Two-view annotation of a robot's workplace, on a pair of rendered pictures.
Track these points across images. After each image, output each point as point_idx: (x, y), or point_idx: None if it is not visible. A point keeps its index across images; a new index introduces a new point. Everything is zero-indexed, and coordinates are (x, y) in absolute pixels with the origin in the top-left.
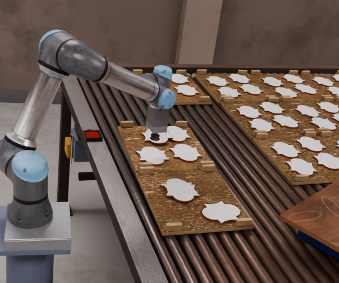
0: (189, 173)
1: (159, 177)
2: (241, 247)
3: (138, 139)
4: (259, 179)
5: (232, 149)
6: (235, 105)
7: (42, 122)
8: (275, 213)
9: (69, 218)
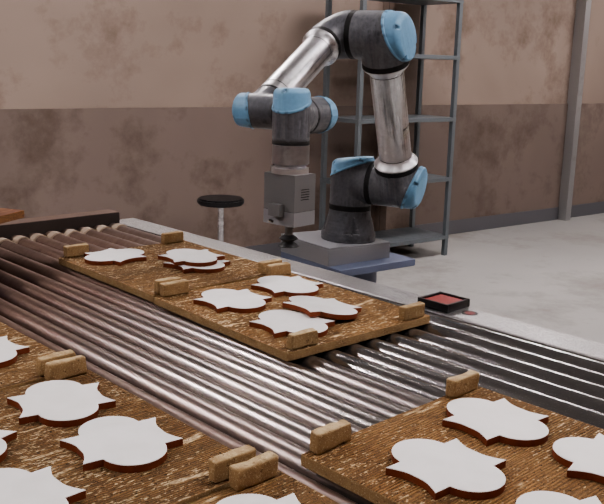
0: (198, 282)
1: (242, 271)
2: None
3: (350, 304)
4: (55, 310)
5: (136, 346)
6: (193, 466)
7: (376, 134)
8: (20, 280)
9: (304, 240)
